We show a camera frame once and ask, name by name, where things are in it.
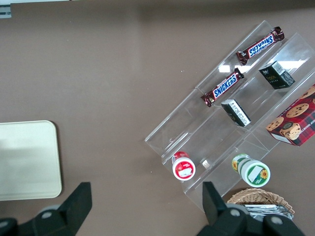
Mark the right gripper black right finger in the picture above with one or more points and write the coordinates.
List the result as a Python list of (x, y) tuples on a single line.
[(226, 221)]

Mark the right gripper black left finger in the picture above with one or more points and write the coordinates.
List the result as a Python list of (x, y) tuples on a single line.
[(66, 214)]

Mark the light tan wicker basket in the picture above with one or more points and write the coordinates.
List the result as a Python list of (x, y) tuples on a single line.
[(253, 196)]

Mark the cream plastic tray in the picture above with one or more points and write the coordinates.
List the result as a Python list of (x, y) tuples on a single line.
[(27, 159)]

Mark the silver foil packet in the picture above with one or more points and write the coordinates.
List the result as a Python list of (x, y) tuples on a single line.
[(265, 209)]

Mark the green-lidded sunflower cup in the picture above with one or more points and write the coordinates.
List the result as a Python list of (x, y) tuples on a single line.
[(253, 172)]

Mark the red-lidded yogurt cup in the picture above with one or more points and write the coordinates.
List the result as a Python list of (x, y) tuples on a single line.
[(183, 168)]

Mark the clear acrylic tiered display stand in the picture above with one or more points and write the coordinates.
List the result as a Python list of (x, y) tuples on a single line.
[(197, 132)]

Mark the small black carton box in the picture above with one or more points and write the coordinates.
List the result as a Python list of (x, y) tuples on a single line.
[(236, 113), (276, 76)]

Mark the red plaid cookie box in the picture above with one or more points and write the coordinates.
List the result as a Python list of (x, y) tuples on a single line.
[(295, 120)]

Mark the brown Snickers chocolate bar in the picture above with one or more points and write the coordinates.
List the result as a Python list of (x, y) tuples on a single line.
[(224, 86), (261, 45)]

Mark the white panel with grey stripe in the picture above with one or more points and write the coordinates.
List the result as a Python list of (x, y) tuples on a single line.
[(5, 11)]

